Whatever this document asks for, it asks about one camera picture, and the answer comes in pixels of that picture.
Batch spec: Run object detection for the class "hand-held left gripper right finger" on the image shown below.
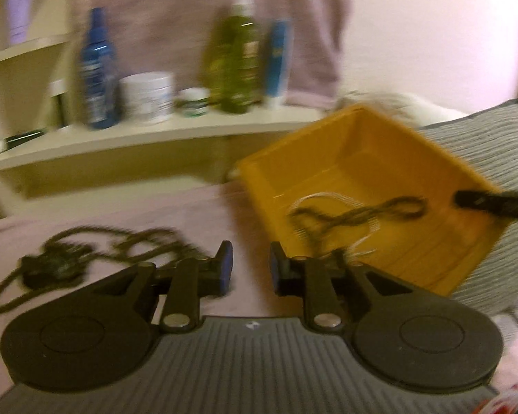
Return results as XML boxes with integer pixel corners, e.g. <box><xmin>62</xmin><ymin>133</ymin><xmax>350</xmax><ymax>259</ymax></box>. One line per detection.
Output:
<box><xmin>270</xmin><ymin>241</ymin><xmax>409</xmax><ymax>335</ymax></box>

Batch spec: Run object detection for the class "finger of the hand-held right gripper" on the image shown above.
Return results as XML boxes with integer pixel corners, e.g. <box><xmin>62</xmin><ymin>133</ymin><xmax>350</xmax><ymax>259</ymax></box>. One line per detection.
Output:
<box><xmin>453</xmin><ymin>189</ymin><xmax>518</xmax><ymax>223</ymax></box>

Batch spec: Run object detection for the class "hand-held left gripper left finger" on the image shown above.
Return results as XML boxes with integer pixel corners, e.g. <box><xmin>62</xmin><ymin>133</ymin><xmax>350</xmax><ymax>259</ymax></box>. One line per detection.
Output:
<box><xmin>93</xmin><ymin>240</ymin><xmax>234</xmax><ymax>334</ymax></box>

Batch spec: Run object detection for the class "silver bead bracelet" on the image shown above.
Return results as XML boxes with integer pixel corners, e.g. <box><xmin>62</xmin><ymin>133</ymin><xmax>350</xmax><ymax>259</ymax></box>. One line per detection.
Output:
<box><xmin>291</xmin><ymin>192</ymin><xmax>383</xmax><ymax>264</ymax></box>

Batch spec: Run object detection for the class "dark beaded necklace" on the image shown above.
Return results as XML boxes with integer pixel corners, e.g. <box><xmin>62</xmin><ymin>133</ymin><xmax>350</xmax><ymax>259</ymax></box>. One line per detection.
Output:
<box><xmin>287</xmin><ymin>196</ymin><xmax>428</xmax><ymax>253</ymax></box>
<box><xmin>0</xmin><ymin>226</ymin><xmax>199</xmax><ymax>315</ymax></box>

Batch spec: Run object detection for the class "yellow plastic tray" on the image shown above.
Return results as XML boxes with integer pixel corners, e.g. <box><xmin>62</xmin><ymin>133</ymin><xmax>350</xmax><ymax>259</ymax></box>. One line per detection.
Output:
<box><xmin>233</xmin><ymin>103</ymin><xmax>512</xmax><ymax>298</ymax></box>

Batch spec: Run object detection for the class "grey ribbed pillow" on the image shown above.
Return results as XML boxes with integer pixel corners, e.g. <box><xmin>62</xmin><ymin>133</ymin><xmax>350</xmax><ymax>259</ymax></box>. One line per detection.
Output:
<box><xmin>416</xmin><ymin>98</ymin><xmax>518</xmax><ymax>315</ymax></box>

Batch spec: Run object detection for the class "pink blanket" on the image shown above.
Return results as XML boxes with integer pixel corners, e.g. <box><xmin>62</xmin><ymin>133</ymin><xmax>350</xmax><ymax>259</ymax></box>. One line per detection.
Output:
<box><xmin>0</xmin><ymin>181</ymin><xmax>518</xmax><ymax>402</ymax></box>

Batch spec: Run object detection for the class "white fluffy cloth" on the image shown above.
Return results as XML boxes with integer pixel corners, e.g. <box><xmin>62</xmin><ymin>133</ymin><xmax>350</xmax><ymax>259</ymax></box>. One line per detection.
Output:
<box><xmin>337</xmin><ymin>90</ymin><xmax>467</xmax><ymax>124</ymax></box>

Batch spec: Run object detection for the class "cream wooden shelf unit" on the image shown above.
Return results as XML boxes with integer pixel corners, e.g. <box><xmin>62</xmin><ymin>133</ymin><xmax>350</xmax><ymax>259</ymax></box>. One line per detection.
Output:
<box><xmin>0</xmin><ymin>0</ymin><xmax>342</xmax><ymax>199</ymax></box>

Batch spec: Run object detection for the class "small white green-label jar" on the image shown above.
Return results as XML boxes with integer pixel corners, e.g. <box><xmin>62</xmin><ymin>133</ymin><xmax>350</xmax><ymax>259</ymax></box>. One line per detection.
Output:
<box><xmin>177</xmin><ymin>87</ymin><xmax>211</xmax><ymax>117</ymax></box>

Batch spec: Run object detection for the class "black wristwatch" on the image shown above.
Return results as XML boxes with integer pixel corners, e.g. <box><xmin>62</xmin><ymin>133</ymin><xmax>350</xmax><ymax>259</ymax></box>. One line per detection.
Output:
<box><xmin>19</xmin><ymin>246</ymin><xmax>91</xmax><ymax>289</ymax></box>

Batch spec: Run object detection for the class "large white jar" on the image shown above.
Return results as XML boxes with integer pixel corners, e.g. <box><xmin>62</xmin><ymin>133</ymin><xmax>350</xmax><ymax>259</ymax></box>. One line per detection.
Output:
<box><xmin>120</xmin><ymin>72</ymin><xmax>174</xmax><ymax>124</ymax></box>

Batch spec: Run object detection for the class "red and white packet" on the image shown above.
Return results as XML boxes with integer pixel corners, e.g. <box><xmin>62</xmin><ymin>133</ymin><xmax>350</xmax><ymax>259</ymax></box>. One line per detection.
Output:
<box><xmin>475</xmin><ymin>382</ymin><xmax>518</xmax><ymax>414</ymax></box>

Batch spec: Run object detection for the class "blue and white tube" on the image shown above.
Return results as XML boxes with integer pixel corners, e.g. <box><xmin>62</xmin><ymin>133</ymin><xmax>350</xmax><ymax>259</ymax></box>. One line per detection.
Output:
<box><xmin>265</xmin><ymin>19</ymin><xmax>292</xmax><ymax>110</ymax></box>

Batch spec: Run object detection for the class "olive green spray bottle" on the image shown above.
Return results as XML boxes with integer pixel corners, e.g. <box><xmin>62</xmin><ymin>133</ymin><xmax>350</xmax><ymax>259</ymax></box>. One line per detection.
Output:
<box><xmin>207</xmin><ymin>0</ymin><xmax>264</xmax><ymax>115</ymax></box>

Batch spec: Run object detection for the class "blue spray bottle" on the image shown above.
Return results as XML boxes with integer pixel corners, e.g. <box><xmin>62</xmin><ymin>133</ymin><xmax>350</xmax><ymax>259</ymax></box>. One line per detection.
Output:
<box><xmin>80</xmin><ymin>8</ymin><xmax>119</xmax><ymax>130</ymax></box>

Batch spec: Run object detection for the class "dark lip balm stick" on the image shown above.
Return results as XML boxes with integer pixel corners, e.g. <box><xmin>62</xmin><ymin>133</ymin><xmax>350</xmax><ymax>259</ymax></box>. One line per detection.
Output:
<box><xmin>52</xmin><ymin>80</ymin><xmax>72</xmax><ymax>129</ymax></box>

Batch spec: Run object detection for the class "pink hanging towel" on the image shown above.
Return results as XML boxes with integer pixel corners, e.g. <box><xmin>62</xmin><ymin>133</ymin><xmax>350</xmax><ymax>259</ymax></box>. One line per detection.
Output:
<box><xmin>71</xmin><ymin>0</ymin><xmax>355</xmax><ymax>106</ymax></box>

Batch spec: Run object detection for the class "purple bottle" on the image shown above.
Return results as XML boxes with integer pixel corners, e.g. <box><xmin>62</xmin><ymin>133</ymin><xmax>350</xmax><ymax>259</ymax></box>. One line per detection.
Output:
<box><xmin>6</xmin><ymin>0</ymin><xmax>39</xmax><ymax>44</ymax></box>

